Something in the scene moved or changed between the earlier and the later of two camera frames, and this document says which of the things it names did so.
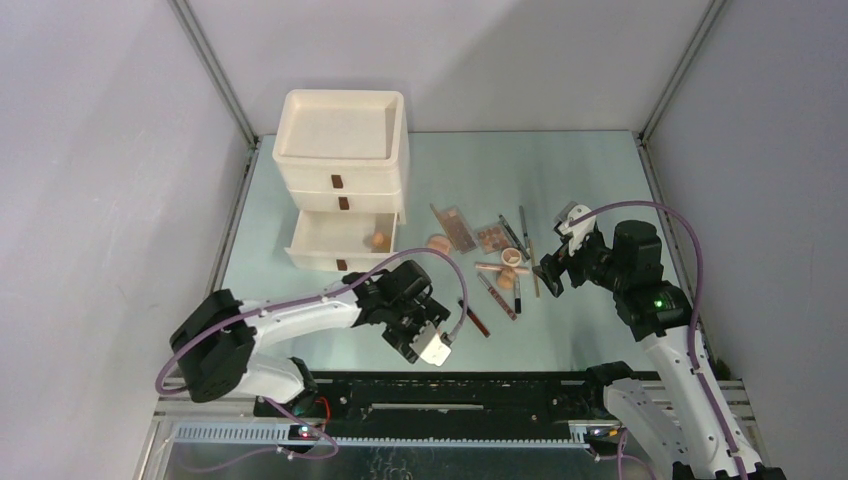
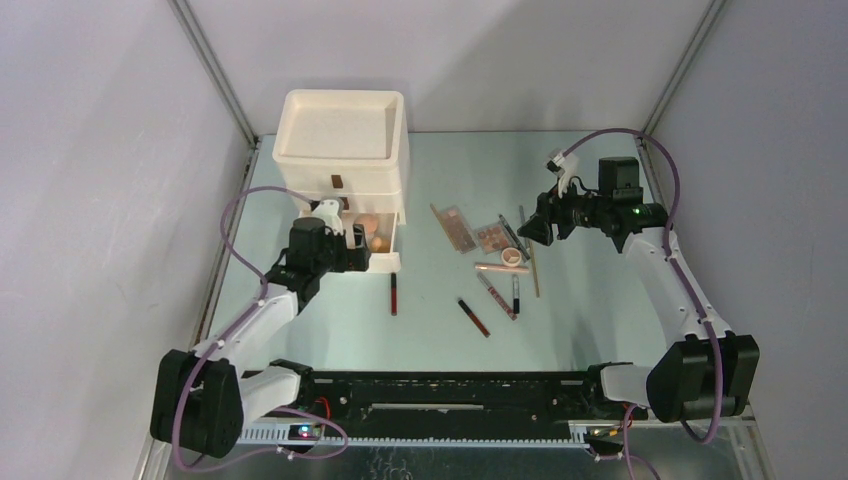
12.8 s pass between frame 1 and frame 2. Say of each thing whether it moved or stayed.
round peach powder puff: moved
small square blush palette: stayed
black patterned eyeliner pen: stayed
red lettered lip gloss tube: stayed
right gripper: moved
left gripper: moved
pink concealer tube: stayed
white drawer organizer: stayed
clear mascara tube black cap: stayed
